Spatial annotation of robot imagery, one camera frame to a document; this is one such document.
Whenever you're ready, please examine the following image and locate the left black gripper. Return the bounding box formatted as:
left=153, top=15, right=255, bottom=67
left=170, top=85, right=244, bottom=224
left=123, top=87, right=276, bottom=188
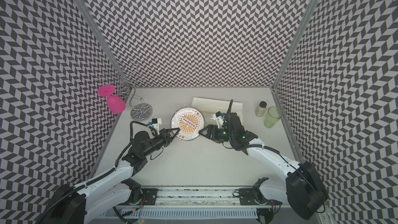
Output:
left=142, top=128, right=180, bottom=157

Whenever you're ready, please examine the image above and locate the cream plastic wrap dispenser box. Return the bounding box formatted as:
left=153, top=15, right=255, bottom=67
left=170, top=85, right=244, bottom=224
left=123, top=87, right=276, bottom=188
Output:
left=191, top=97, right=243, bottom=121

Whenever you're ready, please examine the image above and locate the white plate orange pattern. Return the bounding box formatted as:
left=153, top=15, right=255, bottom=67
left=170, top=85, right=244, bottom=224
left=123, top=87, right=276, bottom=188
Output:
left=170, top=106, right=206, bottom=141

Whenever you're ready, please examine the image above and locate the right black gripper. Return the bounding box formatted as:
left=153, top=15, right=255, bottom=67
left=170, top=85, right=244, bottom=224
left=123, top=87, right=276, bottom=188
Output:
left=198, top=124, right=235, bottom=143

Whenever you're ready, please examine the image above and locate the small jar black lid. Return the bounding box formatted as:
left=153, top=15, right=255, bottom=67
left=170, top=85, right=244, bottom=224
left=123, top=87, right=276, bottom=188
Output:
left=255, top=101, right=267, bottom=117

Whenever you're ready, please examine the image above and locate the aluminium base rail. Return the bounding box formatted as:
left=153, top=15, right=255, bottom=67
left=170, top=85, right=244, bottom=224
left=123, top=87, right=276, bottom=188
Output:
left=119, top=187, right=289, bottom=208

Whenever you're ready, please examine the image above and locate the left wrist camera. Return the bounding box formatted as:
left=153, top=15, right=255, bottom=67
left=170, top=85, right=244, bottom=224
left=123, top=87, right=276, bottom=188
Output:
left=148, top=118, right=162, bottom=130

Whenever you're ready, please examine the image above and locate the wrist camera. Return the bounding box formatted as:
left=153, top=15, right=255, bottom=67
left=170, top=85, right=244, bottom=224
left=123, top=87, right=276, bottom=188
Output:
left=148, top=118, right=162, bottom=130
left=212, top=112, right=225, bottom=128

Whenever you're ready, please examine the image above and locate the pink plastic wine glass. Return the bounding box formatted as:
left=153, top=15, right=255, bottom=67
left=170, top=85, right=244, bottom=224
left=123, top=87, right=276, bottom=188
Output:
left=97, top=84, right=126, bottom=114

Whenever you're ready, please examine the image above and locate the green translucent plastic cup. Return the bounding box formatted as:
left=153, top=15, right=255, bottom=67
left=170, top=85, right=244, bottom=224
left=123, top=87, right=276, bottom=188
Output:
left=264, top=106, right=283, bottom=128

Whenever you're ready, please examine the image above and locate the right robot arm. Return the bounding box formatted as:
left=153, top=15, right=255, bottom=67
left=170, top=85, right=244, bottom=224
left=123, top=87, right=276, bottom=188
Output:
left=199, top=112, right=329, bottom=220

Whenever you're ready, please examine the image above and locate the metal wire glass rack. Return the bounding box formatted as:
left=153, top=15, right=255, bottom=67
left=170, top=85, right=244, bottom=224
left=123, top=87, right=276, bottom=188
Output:
left=99, top=65, right=153, bottom=121

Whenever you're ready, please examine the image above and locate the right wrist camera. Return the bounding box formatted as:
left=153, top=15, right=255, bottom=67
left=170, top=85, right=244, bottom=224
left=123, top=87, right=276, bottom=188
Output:
left=212, top=112, right=225, bottom=128

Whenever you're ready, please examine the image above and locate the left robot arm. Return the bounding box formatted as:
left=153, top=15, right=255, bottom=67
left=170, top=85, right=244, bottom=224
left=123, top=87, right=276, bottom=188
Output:
left=36, top=128, right=180, bottom=224

